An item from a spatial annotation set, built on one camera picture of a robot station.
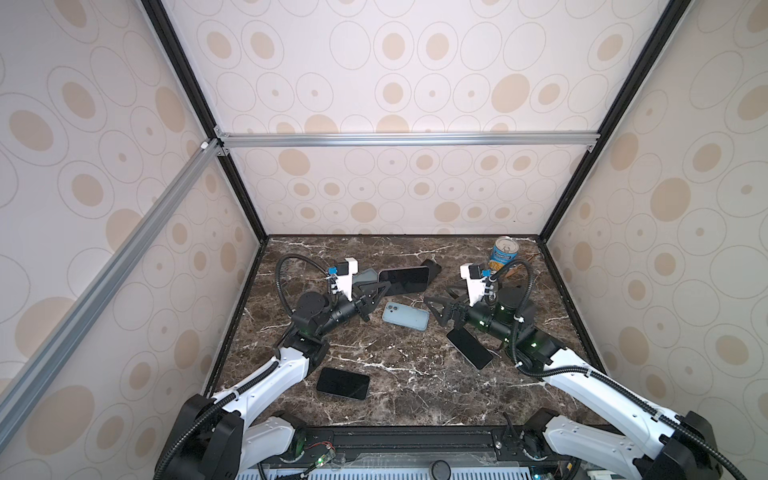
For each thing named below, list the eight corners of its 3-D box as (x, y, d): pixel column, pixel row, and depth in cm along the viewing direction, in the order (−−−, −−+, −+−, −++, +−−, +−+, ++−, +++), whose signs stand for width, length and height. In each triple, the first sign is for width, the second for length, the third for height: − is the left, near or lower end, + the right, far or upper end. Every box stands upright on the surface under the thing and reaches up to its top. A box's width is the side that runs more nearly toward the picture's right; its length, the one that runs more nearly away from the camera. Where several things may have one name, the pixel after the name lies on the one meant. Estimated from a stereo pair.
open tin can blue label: (491, 270, 109) (498, 254, 103) (486, 252, 115) (492, 236, 108) (514, 270, 110) (522, 254, 103) (508, 252, 115) (515, 236, 108)
